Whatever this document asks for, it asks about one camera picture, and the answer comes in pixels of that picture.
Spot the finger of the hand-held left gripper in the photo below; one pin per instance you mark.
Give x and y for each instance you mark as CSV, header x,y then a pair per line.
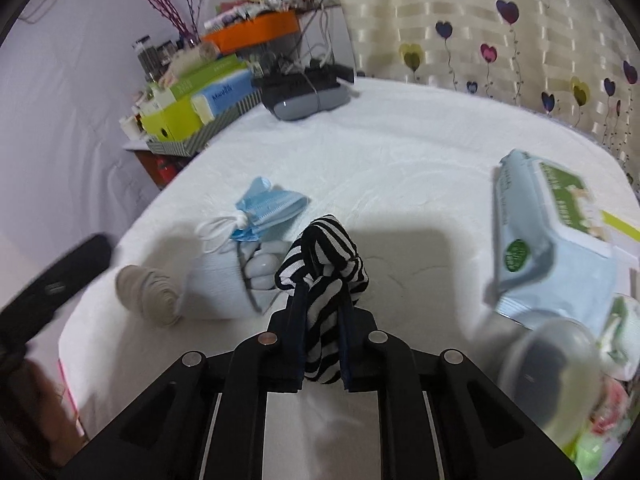
x,y
65,275

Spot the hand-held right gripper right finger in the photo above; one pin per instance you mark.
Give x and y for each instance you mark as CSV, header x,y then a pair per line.
x,y
346,355

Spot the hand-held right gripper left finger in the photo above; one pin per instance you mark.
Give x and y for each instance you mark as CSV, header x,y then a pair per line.
x,y
297,345

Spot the black and white striped sock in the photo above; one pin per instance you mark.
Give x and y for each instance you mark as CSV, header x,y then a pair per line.
x,y
325,260

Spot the person's left hand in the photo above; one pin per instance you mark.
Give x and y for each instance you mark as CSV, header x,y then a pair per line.
x,y
32,405

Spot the beige rolled sock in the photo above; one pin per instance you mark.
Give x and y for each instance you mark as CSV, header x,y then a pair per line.
x,y
150,295

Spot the light blue sock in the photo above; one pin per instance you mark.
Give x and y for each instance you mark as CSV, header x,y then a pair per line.
x,y
215,280

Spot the blue face mask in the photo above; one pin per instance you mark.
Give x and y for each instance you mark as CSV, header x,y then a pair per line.
x,y
270,207

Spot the red nightstand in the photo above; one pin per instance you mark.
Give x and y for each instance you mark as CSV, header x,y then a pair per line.
x,y
160,165

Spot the lime green box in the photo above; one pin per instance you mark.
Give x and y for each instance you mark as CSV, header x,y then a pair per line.
x,y
167,120

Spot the striped storage tray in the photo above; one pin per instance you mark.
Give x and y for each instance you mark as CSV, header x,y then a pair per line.
x,y
200,137

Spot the light blue wet wipes pack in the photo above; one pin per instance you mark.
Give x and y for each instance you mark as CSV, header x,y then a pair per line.
x,y
540,240

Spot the dark jar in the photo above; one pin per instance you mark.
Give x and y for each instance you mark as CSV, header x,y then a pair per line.
x,y
146,57

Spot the blue tissue box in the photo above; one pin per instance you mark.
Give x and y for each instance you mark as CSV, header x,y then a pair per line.
x,y
225,95

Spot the grey headset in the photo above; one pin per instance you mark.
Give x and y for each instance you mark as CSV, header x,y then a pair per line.
x,y
305,97

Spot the red patterned cloth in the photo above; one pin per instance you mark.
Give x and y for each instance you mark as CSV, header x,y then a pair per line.
x,y
612,410

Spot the small white green packet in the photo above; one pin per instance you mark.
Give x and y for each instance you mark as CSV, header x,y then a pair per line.
x,y
625,340

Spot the purple decorative branches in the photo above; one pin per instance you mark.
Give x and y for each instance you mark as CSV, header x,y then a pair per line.
x,y
160,0

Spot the orange box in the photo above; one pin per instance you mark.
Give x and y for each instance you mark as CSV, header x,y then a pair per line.
x,y
250,30

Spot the cream curtain with heart print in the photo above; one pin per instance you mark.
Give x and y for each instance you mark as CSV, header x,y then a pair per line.
x,y
500,35

